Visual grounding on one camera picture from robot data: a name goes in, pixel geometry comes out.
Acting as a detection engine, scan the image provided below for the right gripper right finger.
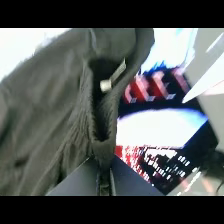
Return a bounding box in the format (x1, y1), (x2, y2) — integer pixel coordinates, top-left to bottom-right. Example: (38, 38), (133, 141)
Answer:
(110, 154), (165, 197)

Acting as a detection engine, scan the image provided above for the black garment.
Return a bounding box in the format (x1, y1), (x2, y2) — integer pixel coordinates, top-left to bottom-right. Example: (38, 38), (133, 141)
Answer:
(0, 28), (156, 197)

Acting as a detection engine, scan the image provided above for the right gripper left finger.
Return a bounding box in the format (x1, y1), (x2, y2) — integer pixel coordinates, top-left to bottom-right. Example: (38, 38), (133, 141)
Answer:
(45, 156), (100, 197)

